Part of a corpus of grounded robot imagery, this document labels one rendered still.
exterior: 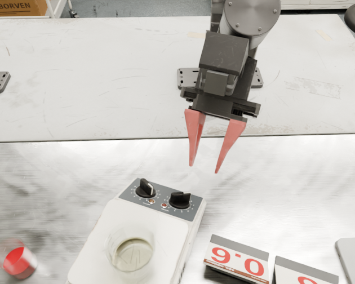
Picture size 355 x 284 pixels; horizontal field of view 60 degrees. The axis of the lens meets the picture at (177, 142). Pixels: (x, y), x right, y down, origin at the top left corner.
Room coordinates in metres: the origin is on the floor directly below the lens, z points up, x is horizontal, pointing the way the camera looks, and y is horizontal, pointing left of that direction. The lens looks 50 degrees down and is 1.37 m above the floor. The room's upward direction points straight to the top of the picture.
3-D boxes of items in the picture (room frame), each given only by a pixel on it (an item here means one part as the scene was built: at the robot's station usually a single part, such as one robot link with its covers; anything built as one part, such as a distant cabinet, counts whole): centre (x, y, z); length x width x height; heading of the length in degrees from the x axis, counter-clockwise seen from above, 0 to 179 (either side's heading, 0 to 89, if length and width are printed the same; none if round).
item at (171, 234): (0.14, 0.06, 0.98); 0.12 x 0.12 x 0.01; 71
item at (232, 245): (0.16, -0.09, 0.92); 0.09 x 0.06 x 0.04; 71
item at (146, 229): (0.12, 0.05, 1.02); 0.06 x 0.05 x 0.08; 136
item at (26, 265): (0.15, 0.23, 0.93); 0.04 x 0.04 x 0.06
